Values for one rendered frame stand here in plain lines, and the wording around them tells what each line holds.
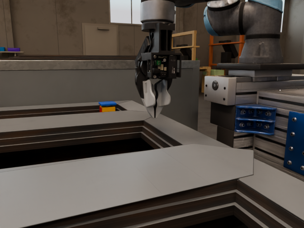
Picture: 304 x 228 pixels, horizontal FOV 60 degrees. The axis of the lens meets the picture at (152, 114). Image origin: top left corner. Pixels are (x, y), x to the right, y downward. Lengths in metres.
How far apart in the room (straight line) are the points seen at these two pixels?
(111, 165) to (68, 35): 8.20
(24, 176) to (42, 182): 0.04
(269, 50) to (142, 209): 0.76
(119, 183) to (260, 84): 0.69
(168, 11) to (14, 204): 0.45
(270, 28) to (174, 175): 0.71
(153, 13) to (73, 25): 8.12
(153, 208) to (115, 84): 0.92
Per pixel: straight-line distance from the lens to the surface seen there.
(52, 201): 0.39
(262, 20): 1.02
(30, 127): 0.81
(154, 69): 0.56
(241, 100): 0.93
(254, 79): 0.97
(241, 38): 8.95
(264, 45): 1.00
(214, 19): 1.06
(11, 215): 0.38
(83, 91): 1.23
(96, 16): 8.83
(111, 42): 8.79
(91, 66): 1.22
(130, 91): 1.27
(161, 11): 0.58
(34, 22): 8.61
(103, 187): 0.41
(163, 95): 0.62
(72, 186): 0.42
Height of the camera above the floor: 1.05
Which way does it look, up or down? 11 degrees down
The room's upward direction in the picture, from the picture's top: straight up
